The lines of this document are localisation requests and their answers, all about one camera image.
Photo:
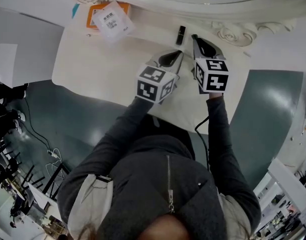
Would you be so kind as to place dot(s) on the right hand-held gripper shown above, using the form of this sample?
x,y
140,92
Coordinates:
x,y
213,75

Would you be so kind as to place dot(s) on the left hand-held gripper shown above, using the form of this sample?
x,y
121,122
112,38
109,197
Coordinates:
x,y
153,82

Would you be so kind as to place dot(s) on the black lipstick makeup item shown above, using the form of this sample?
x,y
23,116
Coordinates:
x,y
181,35

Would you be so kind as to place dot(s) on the clear makeup cotton pad packet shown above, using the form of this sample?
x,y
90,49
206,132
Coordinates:
x,y
113,21

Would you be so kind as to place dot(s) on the orange makeup box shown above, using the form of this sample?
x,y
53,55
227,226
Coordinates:
x,y
91,15

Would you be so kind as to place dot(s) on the person's left forearm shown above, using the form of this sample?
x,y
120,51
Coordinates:
x,y
118,136

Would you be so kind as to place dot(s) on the person's right forearm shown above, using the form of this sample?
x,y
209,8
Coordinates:
x,y
221,134

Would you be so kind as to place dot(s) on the ornate white framed mirror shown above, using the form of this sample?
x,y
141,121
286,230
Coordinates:
x,y
193,9

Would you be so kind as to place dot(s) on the blue sticker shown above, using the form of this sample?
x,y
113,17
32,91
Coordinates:
x,y
75,10

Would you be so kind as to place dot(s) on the person's dark grey jacket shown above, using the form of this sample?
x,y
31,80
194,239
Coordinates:
x,y
155,184

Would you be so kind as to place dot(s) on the white flat board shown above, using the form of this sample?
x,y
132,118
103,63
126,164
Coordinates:
x,y
4,64

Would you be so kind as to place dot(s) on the black chairs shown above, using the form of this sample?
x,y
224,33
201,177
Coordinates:
x,y
6,124

